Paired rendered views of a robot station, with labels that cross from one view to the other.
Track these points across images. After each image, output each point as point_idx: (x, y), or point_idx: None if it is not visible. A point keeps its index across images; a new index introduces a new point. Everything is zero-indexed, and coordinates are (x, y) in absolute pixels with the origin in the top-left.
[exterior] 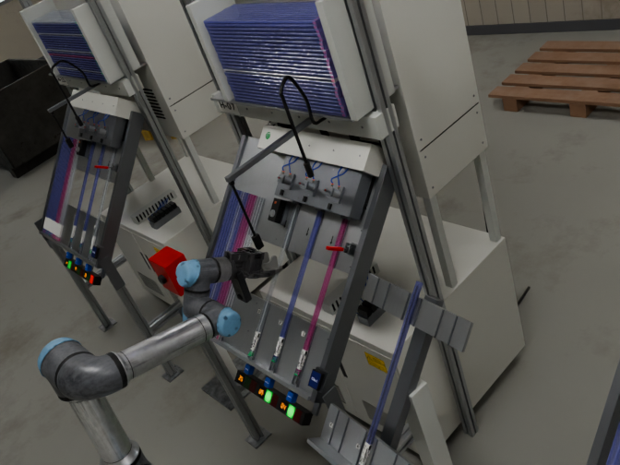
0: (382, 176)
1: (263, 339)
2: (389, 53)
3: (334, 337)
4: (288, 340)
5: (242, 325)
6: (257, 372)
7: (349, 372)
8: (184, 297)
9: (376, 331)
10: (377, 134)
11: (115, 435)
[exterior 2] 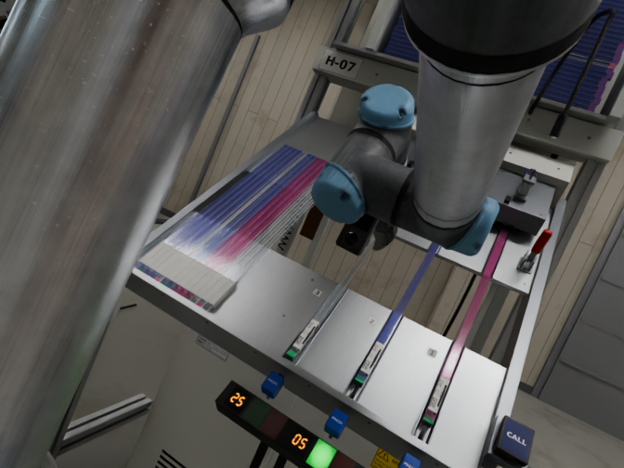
0: (562, 207)
1: (324, 339)
2: (599, 107)
3: (521, 372)
4: (393, 355)
5: (268, 303)
6: (99, 430)
7: None
8: (355, 142)
9: None
10: (611, 151)
11: (96, 328)
